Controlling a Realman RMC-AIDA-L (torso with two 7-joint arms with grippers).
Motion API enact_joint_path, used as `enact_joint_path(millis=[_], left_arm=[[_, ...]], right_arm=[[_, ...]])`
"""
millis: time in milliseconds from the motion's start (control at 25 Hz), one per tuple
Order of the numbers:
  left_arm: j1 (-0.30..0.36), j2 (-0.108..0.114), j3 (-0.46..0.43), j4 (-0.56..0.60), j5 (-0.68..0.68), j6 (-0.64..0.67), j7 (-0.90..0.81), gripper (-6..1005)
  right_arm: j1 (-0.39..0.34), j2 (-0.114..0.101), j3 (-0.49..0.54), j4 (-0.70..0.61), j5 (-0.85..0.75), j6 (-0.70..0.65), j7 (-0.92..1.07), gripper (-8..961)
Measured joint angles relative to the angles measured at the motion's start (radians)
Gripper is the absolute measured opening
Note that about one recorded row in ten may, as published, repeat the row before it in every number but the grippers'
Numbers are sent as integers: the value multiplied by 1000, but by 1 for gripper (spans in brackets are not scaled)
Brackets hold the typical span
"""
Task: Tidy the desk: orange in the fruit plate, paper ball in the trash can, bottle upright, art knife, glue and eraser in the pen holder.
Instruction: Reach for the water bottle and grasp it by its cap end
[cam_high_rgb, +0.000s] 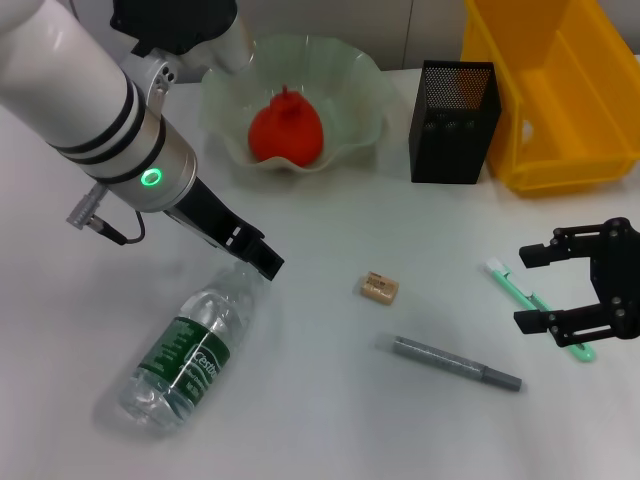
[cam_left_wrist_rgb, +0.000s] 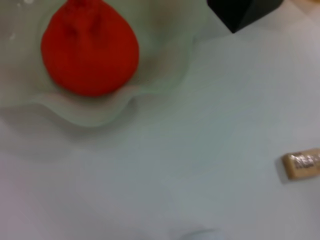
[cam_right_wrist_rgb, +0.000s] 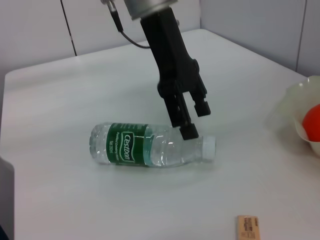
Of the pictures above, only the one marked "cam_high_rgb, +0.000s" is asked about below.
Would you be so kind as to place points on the green utility knife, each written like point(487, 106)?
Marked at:
point(515, 287)

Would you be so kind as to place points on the yellow plastic bin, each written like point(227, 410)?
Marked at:
point(575, 100)

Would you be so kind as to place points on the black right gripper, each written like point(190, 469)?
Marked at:
point(617, 265)

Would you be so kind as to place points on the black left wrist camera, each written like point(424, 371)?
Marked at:
point(170, 25)

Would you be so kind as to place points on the grey marker pen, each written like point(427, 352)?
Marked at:
point(445, 360)

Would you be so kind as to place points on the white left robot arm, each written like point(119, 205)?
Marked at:
point(75, 85)

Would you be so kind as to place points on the green glass fruit bowl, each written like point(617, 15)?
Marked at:
point(350, 100)

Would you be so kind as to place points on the black mesh pen holder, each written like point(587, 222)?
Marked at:
point(450, 135)

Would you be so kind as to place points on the orange fruit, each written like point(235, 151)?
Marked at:
point(287, 132)

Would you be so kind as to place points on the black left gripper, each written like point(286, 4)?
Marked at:
point(215, 220)

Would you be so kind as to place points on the beige eraser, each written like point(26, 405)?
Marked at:
point(379, 288)

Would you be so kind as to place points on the clear water bottle green label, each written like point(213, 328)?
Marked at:
point(195, 345)

